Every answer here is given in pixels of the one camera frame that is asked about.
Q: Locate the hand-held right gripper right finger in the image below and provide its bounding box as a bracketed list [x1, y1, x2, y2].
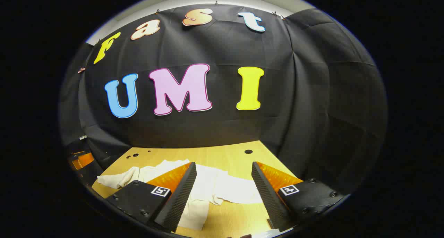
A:
[251, 161, 345, 232]

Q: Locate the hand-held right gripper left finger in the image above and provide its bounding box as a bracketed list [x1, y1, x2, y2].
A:
[105, 162, 197, 233]

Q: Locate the cream white sweatshirt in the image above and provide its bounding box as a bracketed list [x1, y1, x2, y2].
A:
[96, 158, 264, 231]

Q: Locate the black backdrop cloth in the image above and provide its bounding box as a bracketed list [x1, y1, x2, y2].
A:
[59, 4, 387, 197]

